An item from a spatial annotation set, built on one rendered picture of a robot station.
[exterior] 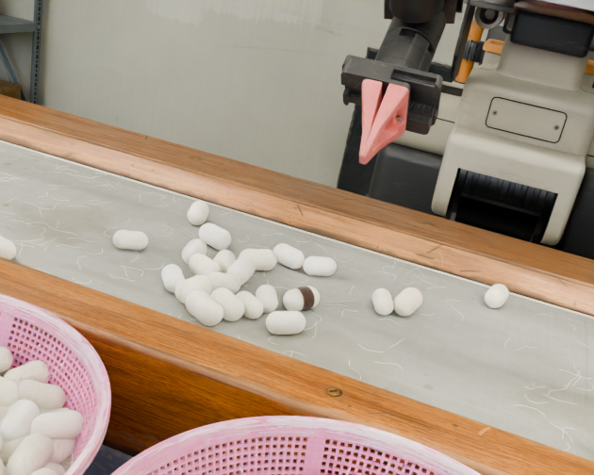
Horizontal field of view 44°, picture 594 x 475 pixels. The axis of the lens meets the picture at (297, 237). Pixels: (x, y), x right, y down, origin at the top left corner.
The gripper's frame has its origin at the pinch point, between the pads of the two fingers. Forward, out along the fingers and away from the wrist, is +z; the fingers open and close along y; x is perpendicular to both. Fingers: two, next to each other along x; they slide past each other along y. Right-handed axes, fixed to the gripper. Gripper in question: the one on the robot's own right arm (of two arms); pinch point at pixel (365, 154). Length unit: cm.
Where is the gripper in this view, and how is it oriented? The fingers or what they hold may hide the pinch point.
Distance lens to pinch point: 72.6
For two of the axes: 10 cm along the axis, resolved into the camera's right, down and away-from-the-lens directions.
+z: -3.6, 8.2, -4.5
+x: 0.8, 5.0, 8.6
